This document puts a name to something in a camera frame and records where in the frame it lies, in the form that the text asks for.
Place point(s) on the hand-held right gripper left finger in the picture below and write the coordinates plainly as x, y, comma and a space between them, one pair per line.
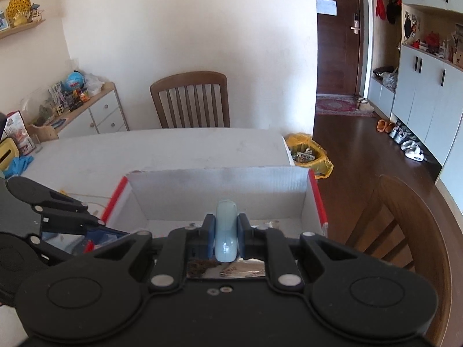
209, 235

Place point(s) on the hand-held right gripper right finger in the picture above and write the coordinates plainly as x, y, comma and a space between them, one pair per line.
243, 235

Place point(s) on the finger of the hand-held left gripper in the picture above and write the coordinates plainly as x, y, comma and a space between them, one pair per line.
58, 253
61, 206

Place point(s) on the light green tape dispenser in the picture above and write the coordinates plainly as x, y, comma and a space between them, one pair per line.
226, 231

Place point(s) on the silver snack packet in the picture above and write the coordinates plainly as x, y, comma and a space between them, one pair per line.
231, 269

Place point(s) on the red cardboard box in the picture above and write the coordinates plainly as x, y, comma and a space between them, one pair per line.
217, 184

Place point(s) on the blue cloth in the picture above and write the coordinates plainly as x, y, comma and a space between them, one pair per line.
20, 164

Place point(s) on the clear drinking glass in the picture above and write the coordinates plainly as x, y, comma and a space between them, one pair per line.
36, 144

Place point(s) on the yellow tissue box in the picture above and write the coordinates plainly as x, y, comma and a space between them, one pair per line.
7, 153

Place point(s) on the wooden desktop rack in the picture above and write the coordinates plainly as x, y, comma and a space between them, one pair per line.
45, 128

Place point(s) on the red and white printed box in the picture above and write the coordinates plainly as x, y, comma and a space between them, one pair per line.
20, 133

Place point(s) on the white wooden sideboard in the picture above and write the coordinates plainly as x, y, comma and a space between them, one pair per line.
101, 115

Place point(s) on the yellow trash bag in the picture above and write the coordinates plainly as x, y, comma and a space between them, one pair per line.
318, 162

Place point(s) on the pile of small toys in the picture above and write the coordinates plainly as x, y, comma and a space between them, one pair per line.
68, 99

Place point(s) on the blue globe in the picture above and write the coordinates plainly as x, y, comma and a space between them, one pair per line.
73, 81

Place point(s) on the clear plastic bag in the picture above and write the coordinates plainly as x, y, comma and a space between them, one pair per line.
93, 84

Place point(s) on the wooden chair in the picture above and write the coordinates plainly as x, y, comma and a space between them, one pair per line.
416, 231
191, 97

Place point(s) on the patterned red door rug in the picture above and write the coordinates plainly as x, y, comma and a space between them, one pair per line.
340, 105

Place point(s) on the beige slippers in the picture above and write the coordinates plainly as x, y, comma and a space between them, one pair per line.
364, 104

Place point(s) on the orange shoes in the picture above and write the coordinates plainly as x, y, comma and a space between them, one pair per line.
385, 125

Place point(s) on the grey shoes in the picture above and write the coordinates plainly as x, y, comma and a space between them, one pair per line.
399, 133

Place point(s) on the white sneakers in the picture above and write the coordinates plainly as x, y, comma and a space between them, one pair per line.
412, 151

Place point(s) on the dark wooden door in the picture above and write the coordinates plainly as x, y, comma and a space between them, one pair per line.
336, 54

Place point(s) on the red hanging garment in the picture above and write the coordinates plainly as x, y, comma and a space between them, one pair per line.
380, 7

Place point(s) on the black hanging bag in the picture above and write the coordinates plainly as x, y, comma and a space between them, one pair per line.
393, 9

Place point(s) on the wooden wall shelf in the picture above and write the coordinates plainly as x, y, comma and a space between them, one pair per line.
21, 29

